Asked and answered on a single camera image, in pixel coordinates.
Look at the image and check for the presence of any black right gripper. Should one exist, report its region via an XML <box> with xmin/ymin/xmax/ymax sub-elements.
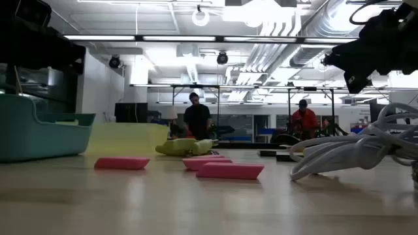
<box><xmin>322</xmin><ymin>7</ymin><xmax>418</xmax><ymax>95</ymax></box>

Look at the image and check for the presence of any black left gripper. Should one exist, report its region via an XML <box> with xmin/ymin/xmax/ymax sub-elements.
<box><xmin>0</xmin><ymin>25</ymin><xmax>87</xmax><ymax>72</ymax></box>

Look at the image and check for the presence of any pink eraser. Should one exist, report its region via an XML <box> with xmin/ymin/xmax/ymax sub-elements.
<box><xmin>182</xmin><ymin>157</ymin><xmax>234</xmax><ymax>172</ymax></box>
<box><xmin>93</xmin><ymin>157</ymin><xmax>151</xmax><ymax>171</ymax></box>
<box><xmin>191</xmin><ymin>154</ymin><xmax>227</xmax><ymax>160</ymax></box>
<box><xmin>195</xmin><ymin>162</ymin><xmax>266</xmax><ymax>181</ymax></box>

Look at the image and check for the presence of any black monitor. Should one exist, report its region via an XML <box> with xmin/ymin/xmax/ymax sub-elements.
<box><xmin>369</xmin><ymin>99</ymin><xmax>389</xmax><ymax>124</ymax></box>

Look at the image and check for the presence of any person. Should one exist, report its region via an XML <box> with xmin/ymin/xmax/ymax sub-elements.
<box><xmin>290</xmin><ymin>99</ymin><xmax>320</xmax><ymax>142</ymax></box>
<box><xmin>182</xmin><ymin>91</ymin><xmax>213</xmax><ymax>141</ymax></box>

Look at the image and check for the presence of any black cabinet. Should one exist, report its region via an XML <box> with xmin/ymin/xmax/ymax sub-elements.
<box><xmin>114</xmin><ymin>102</ymin><xmax>149</xmax><ymax>124</ymax></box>

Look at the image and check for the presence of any teal plastic bin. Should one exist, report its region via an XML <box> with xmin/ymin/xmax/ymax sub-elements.
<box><xmin>0</xmin><ymin>93</ymin><xmax>97</xmax><ymax>163</ymax></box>

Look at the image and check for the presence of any yellow translucent tray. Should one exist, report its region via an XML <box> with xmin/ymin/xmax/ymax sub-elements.
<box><xmin>85</xmin><ymin>122</ymin><xmax>170</xmax><ymax>155</ymax></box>

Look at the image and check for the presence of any white table lamp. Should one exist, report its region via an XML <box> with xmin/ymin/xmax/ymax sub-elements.
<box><xmin>161</xmin><ymin>105</ymin><xmax>179</xmax><ymax>140</ymax></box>

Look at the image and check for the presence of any black bar with strip lights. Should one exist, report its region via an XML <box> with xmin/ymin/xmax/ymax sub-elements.
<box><xmin>61</xmin><ymin>33</ymin><xmax>360</xmax><ymax>46</ymax></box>

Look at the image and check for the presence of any black workbench frame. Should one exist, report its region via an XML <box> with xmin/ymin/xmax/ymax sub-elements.
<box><xmin>171</xmin><ymin>84</ymin><xmax>221</xmax><ymax>140</ymax></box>
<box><xmin>287</xmin><ymin>86</ymin><xmax>336</xmax><ymax>137</ymax></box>

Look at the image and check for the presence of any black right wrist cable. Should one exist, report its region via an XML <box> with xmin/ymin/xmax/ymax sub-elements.
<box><xmin>348</xmin><ymin>0</ymin><xmax>404</xmax><ymax>26</ymax></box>

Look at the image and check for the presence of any white coiled cable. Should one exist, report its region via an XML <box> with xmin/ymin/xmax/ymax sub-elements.
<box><xmin>289</xmin><ymin>102</ymin><xmax>418</xmax><ymax>182</ymax></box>

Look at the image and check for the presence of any black aluminium table frame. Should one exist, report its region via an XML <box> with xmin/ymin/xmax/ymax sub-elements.
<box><xmin>215</xmin><ymin>140</ymin><xmax>295</xmax><ymax>151</ymax></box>

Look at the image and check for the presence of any white ring ceiling lamp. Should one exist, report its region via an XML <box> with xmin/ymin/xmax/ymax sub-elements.
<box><xmin>191</xmin><ymin>8</ymin><xmax>210</xmax><ymax>27</ymax></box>

